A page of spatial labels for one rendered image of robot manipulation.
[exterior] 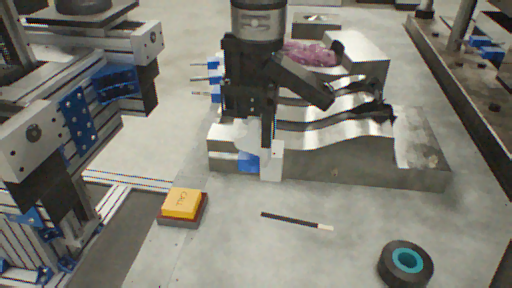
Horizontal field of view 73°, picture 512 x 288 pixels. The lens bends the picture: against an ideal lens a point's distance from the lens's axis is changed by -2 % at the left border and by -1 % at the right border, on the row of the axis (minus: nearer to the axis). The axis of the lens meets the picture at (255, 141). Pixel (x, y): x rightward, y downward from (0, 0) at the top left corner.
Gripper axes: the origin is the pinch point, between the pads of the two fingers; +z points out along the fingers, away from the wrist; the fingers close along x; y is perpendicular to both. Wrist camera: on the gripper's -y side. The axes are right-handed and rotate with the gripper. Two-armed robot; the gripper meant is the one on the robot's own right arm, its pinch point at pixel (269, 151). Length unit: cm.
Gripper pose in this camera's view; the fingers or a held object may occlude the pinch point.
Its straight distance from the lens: 59.4
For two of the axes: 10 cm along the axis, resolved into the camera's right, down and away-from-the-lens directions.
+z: 0.0, 8.0, 6.0
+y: -9.9, -0.9, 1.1
